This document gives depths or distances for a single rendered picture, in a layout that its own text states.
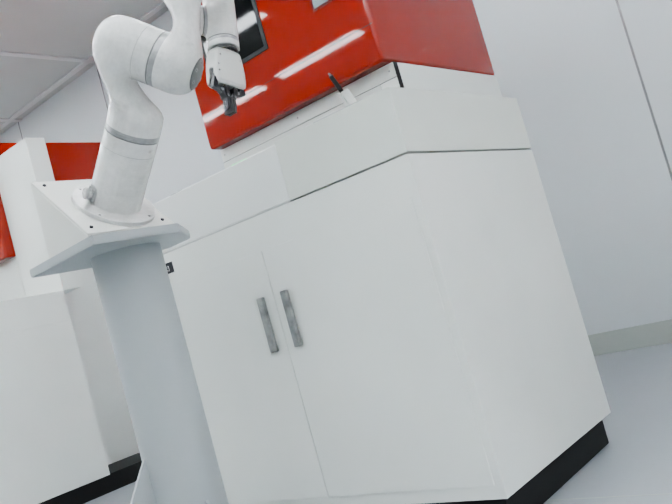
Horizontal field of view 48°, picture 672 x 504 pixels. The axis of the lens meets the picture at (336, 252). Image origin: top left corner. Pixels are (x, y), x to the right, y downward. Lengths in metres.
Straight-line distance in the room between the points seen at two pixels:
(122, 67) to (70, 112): 4.68
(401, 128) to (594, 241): 2.19
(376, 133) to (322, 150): 0.15
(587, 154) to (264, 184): 2.11
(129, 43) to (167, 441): 0.84
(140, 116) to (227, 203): 0.39
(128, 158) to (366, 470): 0.89
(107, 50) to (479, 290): 0.94
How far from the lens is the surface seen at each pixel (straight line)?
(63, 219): 1.77
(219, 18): 2.09
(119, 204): 1.78
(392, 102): 1.64
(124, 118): 1.71
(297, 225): 1.81
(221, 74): 2.01
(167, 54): 1.65
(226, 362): 2.06
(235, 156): 2.83
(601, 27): 3.71
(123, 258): 1.74
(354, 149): 1.69
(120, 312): 1.75
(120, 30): 1.69
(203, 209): 2.04
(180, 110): 5.33
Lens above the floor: 0.55
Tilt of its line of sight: 4 degrees up
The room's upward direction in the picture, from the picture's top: 16 degrees counter-clockwise
